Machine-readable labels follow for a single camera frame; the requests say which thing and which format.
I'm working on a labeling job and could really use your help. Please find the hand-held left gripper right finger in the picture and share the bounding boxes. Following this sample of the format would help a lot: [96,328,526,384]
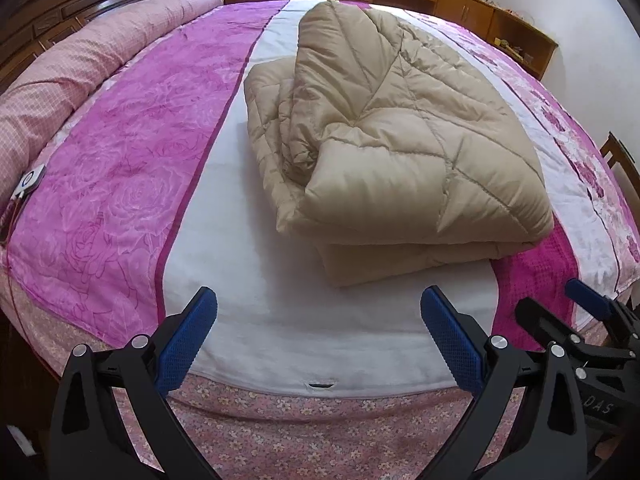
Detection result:
[415,285,591,480]

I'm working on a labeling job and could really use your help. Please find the wooden chair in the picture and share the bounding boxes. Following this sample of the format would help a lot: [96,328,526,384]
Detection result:
[599,131,640,196]

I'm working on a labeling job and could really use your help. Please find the pink white floral bed cover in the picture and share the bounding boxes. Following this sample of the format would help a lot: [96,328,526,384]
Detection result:
[7,0,640,396]

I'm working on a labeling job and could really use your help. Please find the pink small-flower bed sheet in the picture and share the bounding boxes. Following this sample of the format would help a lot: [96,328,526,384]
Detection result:
[10,280,531,480]

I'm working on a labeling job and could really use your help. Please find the dark wooden headboard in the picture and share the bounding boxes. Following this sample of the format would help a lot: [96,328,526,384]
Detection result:
[0,0,160,96]

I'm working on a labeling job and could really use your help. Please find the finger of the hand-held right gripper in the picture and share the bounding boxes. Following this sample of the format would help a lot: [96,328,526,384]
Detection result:
[566,279,626,323]
[515,297,601,356]

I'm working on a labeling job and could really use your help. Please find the rolled pink checked duvet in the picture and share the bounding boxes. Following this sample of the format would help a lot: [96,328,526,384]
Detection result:
[0,0,224,196]

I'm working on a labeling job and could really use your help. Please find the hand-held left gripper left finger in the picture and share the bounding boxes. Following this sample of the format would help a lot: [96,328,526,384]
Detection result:
[49,286,226,480]

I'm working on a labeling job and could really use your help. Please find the white electric blanket controller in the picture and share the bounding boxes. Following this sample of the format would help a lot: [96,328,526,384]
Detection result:
[15,169,45,200]

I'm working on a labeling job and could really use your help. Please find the beige down jacket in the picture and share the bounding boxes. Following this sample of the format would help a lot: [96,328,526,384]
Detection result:
[244,0,555,288]

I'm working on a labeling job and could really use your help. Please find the small shelf clutter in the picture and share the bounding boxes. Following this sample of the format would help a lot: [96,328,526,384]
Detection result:
[494,35,536,61]

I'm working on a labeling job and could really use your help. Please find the dark controller cable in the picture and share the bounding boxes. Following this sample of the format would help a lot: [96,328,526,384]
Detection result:
[0,195,23,248]

